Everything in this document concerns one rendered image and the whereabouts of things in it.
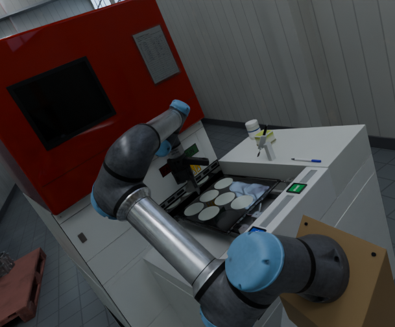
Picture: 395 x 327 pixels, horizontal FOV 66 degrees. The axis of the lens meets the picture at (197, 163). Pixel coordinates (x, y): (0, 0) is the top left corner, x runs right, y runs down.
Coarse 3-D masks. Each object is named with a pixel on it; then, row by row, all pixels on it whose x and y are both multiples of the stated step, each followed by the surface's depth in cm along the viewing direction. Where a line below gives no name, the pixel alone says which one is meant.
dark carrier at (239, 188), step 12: (240, 180) 148; (252, 180) 143; (264, 180) 138; (204, 192) 152; (240, 192) 138; (252, 192) 133; (264, 192) 129; (204, 204) 141; (228, 204) 132; (252, 204) 125; (180, 216) 141; (192, 216) 136; (216, 216) 128; (228, 216) 124; (240, 216) 121; (228, 228) 117
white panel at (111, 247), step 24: (192, 144) 153; (168, 192) 145; (72, 216) 118; (96, 216) 124; (72, 240) 119; (96, 240) 125; (120, 240) 131; (144, 240) 138; (96, 264) 125; (120, 264) 132
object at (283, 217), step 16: (304, 176) 116; (320, 176) 112; (304, 192) 107; (320, 192) 112; (272, 208) 106; (288, 208) 103; (304, 208) 106; (320, 208) 112; (256, 224) 102; (272, 224) 98; (288, 224) 101; (224, 256) 94
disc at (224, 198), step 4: (228, 192) 142; (220, 196) 142; (224, 196) 140; (228, 196) 139; (232, 196) 137; (216, 200) 140; (220, 200) 138; (224, 200) 137; (228, 200) 135; (216, 204) 137; (220, 204) 135
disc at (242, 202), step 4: (244, 196) 133; (248, 196) 132; (236, 200) 133; (240, 200) 131; (244, 200) 130; (248, 200) 129; (252, 200) 127; (232, 204) 131; (236, 204) 130; (240, 204) 129; (244, 204) 127; (248, 204) 126; (236, 208) 127; (240, 208) 126
